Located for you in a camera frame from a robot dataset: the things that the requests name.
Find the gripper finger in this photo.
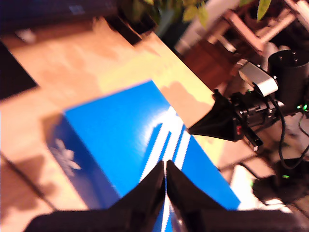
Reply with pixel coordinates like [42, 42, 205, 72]
[106, 160, 166, 232]
[187, 117, 243, 143]
[193, 89, 237, 130]
[166, 159, 219, 232]

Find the blue shoebox with hinged lid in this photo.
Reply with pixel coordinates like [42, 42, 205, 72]
[45, 79, 241, 232]

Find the green leafy houseplant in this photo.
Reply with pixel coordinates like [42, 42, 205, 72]
[120, 0, 273, 29]

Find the black square plant pot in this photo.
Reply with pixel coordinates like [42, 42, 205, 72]
[112, 14, 160, 47]

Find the dark flat pad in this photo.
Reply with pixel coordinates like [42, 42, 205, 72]
[0, 40, 39, 100]

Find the wide monitor with dark webpage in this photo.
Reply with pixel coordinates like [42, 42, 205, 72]
[0, 0, 121, 28]

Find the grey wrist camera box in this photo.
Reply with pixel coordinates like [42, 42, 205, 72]
[237, 61, 280, 97]

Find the black looping arm cable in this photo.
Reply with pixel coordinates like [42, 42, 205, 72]
[269, 96, 309, 170]

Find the wooden chair frame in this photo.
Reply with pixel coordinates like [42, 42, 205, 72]
[207, 0, 309, 58]

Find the thin black table cable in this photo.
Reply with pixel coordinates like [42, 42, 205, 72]
[0, 153, 57, 210]

